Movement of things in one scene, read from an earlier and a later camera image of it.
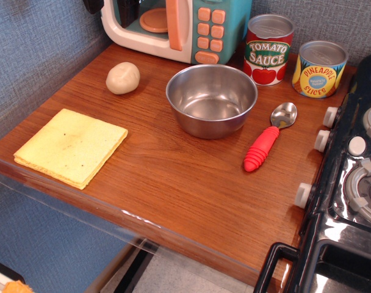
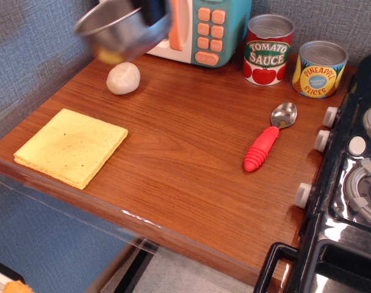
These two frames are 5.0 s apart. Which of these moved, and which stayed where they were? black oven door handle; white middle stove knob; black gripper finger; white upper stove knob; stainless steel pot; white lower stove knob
Moved: stainless steel pot; black gripper finger
Stayed: white middle stove knob; black oven door handle; white lower stove knob; white upper stove knob
